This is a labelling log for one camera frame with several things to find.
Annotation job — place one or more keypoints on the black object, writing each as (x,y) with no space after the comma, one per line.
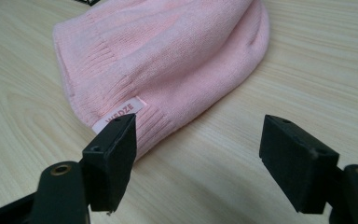
(88,2)

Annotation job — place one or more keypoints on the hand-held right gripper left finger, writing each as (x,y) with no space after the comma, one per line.
(112,168)

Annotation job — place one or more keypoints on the pink knit beanie hat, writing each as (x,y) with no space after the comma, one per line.
(164,59)

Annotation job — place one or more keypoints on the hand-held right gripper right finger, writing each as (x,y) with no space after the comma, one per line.
(295,165)

